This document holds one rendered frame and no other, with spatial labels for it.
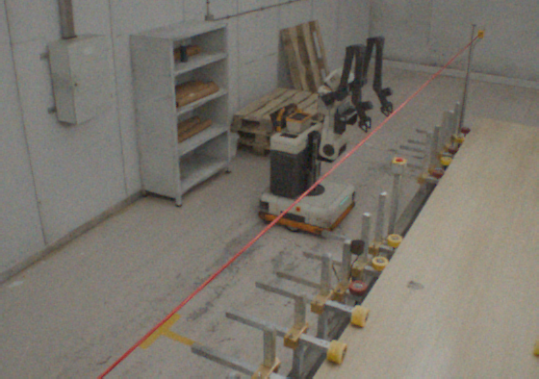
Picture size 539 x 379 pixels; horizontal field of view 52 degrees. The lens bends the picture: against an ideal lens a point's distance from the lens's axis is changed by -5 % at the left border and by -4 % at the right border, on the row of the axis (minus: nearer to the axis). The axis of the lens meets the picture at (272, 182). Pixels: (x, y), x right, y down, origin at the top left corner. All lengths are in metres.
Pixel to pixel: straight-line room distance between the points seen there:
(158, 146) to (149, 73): 0.67
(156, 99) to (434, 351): 3.44
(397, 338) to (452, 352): 0.23
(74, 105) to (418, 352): 3.05
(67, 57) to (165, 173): 1.54
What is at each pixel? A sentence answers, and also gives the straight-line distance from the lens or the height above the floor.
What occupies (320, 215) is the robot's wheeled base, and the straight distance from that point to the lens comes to 4.66.
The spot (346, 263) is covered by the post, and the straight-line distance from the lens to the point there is 2.67.
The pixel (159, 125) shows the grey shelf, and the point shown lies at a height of 0.77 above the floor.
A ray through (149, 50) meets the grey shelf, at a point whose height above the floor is 1.43.
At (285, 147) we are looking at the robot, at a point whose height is 0.74.
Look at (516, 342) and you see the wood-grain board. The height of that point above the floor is 0.90.
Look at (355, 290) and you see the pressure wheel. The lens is 2.65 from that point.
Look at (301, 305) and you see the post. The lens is 2.23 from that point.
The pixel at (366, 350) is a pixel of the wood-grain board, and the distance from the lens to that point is 2.34.
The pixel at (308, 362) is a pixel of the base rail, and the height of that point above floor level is 0.70.
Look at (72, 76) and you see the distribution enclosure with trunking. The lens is 4.34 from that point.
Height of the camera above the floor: 2.44
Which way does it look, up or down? 25 degrees down
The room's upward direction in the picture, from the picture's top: 1 degrees clockwise
